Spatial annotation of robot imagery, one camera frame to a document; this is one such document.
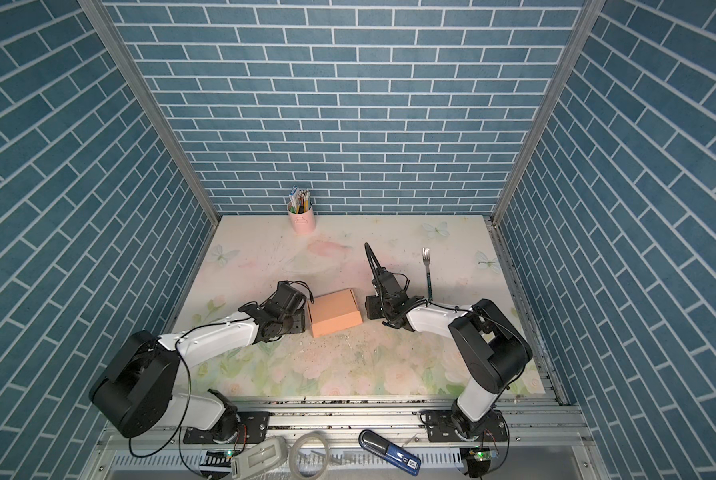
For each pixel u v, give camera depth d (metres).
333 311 0.89
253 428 0.74
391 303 0.73
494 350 0.46
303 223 1.12
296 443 0.69
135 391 0.42
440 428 0.74
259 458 0.68
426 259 1.08
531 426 0.76
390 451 0.67
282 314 0.70
